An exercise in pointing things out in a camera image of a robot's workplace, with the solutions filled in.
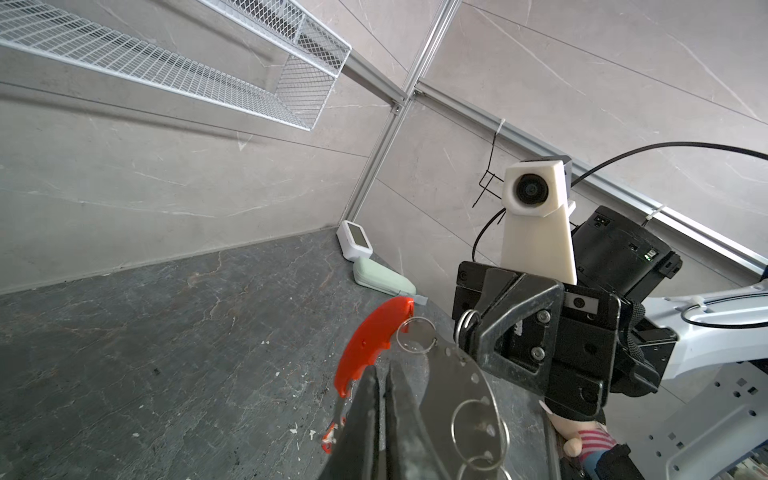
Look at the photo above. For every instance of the white digital timer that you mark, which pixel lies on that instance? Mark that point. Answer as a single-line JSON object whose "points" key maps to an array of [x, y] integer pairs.
{"points": [[353, 241]]}

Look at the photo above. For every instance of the black wire hook rack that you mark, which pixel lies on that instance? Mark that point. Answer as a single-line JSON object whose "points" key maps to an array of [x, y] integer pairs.
{"points": [[488, 177]]}

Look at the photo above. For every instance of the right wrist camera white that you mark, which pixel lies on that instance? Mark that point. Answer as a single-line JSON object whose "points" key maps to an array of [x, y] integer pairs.
{"points": [[537, 233]]}

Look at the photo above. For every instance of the boy plush doll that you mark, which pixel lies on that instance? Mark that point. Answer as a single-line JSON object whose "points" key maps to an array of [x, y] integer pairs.
{"points": [[586, 441]]}

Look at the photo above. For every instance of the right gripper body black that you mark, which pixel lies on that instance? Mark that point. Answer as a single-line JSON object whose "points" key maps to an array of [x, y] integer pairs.
{"points": [[604, 344]]}

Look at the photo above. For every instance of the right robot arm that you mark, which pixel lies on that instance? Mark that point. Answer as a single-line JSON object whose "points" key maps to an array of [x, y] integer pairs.
{"points": [[718, 327]]}

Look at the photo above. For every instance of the grey key organizer red handle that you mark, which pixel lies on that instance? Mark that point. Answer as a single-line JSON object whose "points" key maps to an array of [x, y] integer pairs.
{"points": [[457, 406]]}

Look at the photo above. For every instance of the green eyeglass case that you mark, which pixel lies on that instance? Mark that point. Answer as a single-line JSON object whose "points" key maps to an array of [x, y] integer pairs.
{"points": [[370, 274]]}

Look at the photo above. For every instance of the white wire mesh basket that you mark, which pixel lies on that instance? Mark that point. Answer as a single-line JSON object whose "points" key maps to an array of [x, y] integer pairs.
{"points": [[314, 56]]}

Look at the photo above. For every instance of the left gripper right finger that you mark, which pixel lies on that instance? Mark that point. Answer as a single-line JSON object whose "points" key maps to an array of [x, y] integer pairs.
{"points": [[409, 452]]}

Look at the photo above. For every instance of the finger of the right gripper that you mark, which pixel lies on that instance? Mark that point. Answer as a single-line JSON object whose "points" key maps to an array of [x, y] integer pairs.
{"points": [[510, 324]]}

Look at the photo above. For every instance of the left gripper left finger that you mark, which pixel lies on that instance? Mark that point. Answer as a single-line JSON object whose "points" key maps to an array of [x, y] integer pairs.
{"points": [[353, 448]]}

